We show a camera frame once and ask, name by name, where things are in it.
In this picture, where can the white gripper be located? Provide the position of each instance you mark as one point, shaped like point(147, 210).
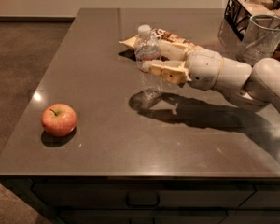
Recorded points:
point(204, 68)

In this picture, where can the clear plastic water bottle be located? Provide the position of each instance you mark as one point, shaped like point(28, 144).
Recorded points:
point(147, 51)

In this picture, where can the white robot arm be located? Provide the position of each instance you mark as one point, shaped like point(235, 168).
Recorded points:
point(251, 87)

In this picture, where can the brown and yellow chip bag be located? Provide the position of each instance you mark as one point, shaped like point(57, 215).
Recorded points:
point(172, 47)

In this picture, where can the clear glass cup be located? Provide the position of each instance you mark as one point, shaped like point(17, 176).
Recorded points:
point(261, 39)

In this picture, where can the red apple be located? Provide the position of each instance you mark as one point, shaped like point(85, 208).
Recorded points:
point(59, 120)

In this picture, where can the black wire basket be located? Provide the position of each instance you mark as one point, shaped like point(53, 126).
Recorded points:
point(238, 12)

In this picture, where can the dark cabinet drawer handle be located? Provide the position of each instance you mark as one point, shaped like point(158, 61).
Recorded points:
point(142, 199)

